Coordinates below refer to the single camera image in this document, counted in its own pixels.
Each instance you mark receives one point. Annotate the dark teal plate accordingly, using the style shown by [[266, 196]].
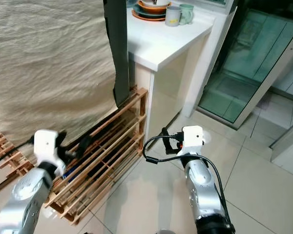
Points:
[[144, 14]]

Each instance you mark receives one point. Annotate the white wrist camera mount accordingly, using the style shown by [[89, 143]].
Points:
[[46, 146], [193, 136]]

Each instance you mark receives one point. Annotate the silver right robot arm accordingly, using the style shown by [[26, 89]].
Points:
[[202, 185]]

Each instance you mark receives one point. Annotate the wooden slat rack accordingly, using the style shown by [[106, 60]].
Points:
[[107, 146]]

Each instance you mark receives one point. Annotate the beige wrinkled cloth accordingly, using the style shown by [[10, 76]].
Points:
[[49, 63]]

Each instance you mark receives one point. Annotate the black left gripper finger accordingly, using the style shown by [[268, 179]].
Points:
[[84, 144]]

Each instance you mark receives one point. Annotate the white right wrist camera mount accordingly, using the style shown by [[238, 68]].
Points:
[[193, 136]]

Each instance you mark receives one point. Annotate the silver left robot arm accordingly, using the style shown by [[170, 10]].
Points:
[[29, 195]]

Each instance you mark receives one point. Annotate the orange bowl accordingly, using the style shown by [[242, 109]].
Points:
[[151, 7]]

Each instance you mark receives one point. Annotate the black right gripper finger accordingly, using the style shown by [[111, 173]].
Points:
[[164, 134]]

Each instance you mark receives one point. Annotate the white bowl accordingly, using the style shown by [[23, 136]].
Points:
[[154, 2]]

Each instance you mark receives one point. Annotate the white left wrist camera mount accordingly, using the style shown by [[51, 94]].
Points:
[[46, 146]]

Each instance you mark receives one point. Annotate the green mug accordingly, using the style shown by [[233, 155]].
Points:
[[187, 13]]

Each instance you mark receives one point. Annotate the orange plate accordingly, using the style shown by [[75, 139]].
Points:
[[141, 18]]

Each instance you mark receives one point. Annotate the green glass sliding door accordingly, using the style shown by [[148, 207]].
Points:
[[239, 63]]

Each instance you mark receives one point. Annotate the grey mug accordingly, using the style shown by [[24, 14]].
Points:
[[172, 16]]

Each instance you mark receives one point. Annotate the white kitchen counter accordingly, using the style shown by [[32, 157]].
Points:
[[166, 44]]

